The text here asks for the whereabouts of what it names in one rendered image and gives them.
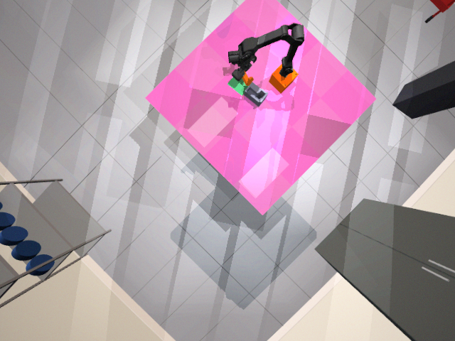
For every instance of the orange l-shaped part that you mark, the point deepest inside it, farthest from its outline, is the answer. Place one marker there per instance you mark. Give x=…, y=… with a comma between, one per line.
x=247, y=80

